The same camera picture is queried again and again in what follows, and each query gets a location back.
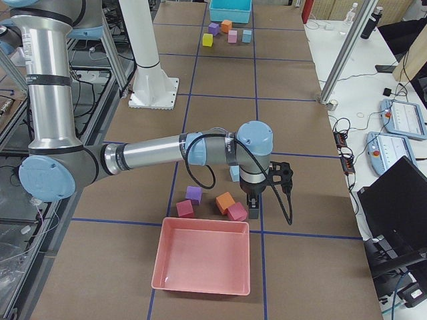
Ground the purple block left side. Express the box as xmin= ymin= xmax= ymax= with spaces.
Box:
xmin=208 ymin=23 xmax=220 ymax=36

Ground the crimson block near tray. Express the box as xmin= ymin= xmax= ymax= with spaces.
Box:
xmin=176 ymin=200 xmax=195 ymax=218

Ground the orange block right side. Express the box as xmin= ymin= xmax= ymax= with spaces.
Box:
xmin=216 ymin=192 xmax=235 ymax=215

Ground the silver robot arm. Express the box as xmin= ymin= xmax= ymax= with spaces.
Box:
xmin=8 ymin=1 xmax=273 ymax=219

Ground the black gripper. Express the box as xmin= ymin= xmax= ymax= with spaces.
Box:
xmin=240 ymin=180 xmax=268 ymax=219

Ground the purple block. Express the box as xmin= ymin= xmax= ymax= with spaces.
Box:
xmin=208 ymin=23 xmax=220 ymax=36
xmin=185 ymin=186 xmax=203 ymax=205

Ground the light blue block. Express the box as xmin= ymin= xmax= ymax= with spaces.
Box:
xmin=242 ymin=29 xmax=252 ymax=43
xmin=230 ymin=165 xmax=240 ymax=182

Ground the crimson block beside orange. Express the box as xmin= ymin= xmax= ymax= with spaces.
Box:
xmin=226 ymin=202 xmax=248 ymax=221

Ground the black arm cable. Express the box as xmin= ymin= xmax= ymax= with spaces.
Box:
xmin=185 ymin=131 xmax=294 ymax=226

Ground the teach pendant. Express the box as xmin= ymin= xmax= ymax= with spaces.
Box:
xmin=380 ymin=99 xmax=426 ymax=141
xmin=366 ymin=131 xmax=417 ymax=176

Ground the orange block left side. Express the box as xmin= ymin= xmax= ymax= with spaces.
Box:
xmin=221 ymin=19 xmax=232 ymax=33

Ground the pink block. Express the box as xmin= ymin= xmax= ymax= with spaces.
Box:
xmin=228 ymin=29 xmax=238 ymax=43

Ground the yellow block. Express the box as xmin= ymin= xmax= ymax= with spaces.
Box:
xmin=202 ymin=33 xmax=214 ymax=47

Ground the upper teach pendant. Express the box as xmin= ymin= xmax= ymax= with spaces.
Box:
xmin=380 ymin=99 xmax=426 ymax=141

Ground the purple block right side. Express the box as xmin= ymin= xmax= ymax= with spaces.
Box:
xmin=185 ymin=186 xmax=203 ymax=205

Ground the black laptop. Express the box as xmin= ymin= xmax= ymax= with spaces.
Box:
xmin=356 ymin=155 xmax=427 ymax=254

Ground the aluminium frame post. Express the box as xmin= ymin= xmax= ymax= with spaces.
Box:
xmin=318 ymin=0 xmax=378 ymax=111

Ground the black water bottle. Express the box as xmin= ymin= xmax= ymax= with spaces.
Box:
xmin=360 ymin=7 xmax=383 ymax=39

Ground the pink plastic tray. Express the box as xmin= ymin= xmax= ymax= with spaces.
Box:
xmin=151 ymin=217 xmax=250 ymax=296

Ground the blue plastic tray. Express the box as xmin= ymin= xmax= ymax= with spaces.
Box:
xmin=209 ymin=0 xmax=252 ymax=24

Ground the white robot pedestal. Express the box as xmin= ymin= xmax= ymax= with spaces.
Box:
xmin=119 ymin=0 xmax=179 ymax=109

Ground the lower teach pendant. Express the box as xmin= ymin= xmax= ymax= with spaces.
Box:
xmin=366 ymin=131 xmax=417 ymax=176

